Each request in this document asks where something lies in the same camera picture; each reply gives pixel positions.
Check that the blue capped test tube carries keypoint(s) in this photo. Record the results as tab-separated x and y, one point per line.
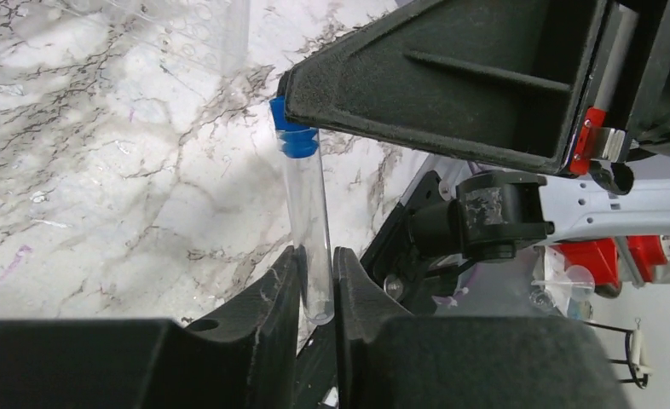
306	202

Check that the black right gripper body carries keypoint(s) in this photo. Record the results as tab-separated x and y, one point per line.
626	107

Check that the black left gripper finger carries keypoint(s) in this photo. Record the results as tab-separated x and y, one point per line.
241	355
497	82
390	358

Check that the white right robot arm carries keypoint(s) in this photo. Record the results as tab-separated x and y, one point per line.
490	216

